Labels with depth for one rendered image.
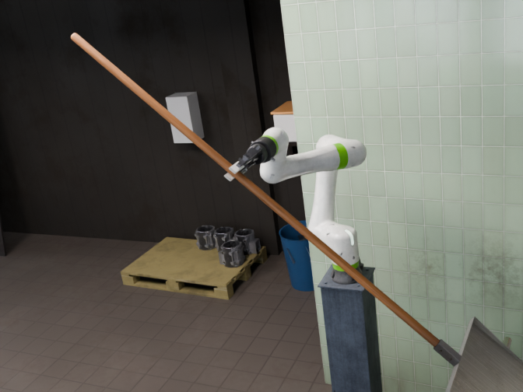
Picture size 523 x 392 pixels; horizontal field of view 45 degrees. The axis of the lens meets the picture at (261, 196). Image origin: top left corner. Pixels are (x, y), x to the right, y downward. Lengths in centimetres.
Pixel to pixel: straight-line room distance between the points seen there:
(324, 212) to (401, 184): 61
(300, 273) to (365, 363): 223
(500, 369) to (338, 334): 89
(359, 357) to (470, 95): 136
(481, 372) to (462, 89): 141
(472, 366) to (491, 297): 128
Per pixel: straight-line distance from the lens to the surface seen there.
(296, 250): 512
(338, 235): 285
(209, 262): 575
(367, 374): 316
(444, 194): 337
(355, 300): 294
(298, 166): 259
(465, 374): 230
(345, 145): 275
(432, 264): 357
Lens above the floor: 264
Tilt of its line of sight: 21 degrees down
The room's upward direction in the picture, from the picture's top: 8 degrees counter-clockwise
